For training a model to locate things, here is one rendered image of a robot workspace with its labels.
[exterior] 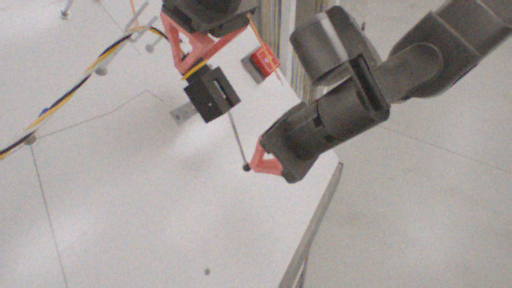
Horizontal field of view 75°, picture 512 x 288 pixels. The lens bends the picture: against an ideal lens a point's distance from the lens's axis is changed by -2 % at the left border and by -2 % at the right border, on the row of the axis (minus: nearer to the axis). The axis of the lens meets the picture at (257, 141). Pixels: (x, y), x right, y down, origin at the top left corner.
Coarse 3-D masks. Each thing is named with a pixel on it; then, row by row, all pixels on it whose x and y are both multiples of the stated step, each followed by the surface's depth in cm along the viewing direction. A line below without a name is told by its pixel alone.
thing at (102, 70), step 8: (144, 8) 33; (136, 16) 34; (128, 24) 35; (152, 24) 34; (144, 32) 35; (128, 40) 37; (136, 40) 36; (120, 48) 38; (112, 56) 40; (104, 64) 41; (96, 72) 42; (104, 72) 43
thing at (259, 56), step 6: (258, 48) 61; (270, 48) 63; (252, 54) 60; (258, 54) 60; (264, 54) 61; (270, 54) 63; (258, 60) 60; (264, 60) 61; (276, 60) 64; (258, 66) 61; (264, 66) 61; (270, 66) 62; (276, 66) 63; (264, 72) 61; (270, 72) 61
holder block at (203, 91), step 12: (216, 72) 44; (192, 84) 43; (204, 84) 42; (228, 84) 45; (192, 96) 44; (204, 96) 43; (216, 96) 43; (228, 96) 44; (204, 108) 44; (216, 108) 43; (228, 108) 44; (204, 120) 45
